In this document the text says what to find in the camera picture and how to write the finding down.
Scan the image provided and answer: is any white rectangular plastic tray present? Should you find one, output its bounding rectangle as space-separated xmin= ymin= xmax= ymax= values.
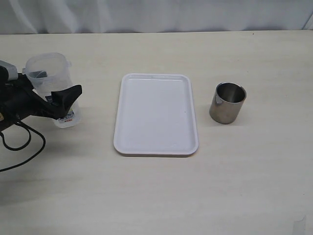
xmin=113 ymin=73 xmax=199 ymax=156

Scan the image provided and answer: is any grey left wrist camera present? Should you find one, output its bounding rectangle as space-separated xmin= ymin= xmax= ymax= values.
xmin=0 ymin=61 xmax=18 ymax=82

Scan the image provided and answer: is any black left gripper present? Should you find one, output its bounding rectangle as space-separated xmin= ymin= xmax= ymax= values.
xmin=0 ymin=70 xmax=82 ymax=127

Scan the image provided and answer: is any white backdrop curtain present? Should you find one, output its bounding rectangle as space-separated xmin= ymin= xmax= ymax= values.
xmin=0 ymin=0 xmax=313 ymax=34

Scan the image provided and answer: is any clear plastic pitcher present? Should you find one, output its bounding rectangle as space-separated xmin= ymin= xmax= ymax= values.
xmin=22 ymin=52 xmax=81 ymax=129

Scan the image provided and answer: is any stainless steel cup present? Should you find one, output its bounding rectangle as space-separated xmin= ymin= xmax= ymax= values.
xmin=209 ymin=82 xmax=246 ymax=124

